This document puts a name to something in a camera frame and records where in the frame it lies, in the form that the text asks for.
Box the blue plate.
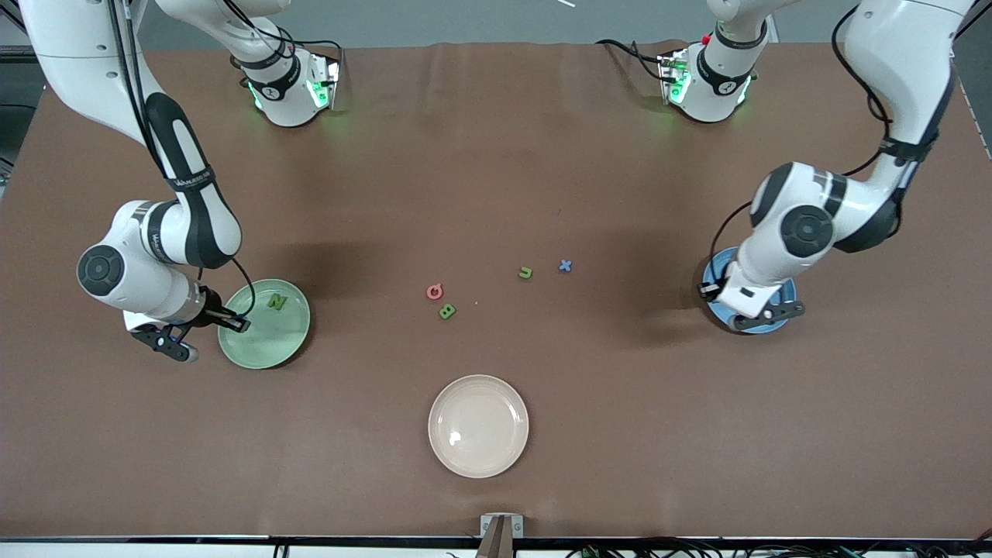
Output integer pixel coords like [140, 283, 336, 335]
[702, 246, 797, 336]

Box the green plate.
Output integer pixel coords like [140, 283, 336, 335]
[218, 278, 312, 370]

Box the brown table cover sheet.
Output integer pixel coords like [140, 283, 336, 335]
[0, 40, 992, 540]

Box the beige plate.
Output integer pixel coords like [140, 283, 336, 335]
[428, 374, 530, 479]

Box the white table edge rail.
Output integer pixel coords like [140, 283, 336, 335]
[0, 535, 992, 558]

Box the black left arm base cable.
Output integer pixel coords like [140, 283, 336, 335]
[594, 37, 669, 84]

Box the black arm base cable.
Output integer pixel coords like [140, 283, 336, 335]
[229, 0, 343, 74]
[594, 37, 669, 84]

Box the black right arm base cable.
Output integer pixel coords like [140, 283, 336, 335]
[229, 0, 343, 74]

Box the grey metal mount bracket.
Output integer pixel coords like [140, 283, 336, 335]
[480, 513, 525, 539]

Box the tan camera support post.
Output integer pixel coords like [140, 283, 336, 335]
[474, 518, 515, 558]

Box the aluminium frame post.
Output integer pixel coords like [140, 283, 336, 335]
[0, 0, 36, 67]

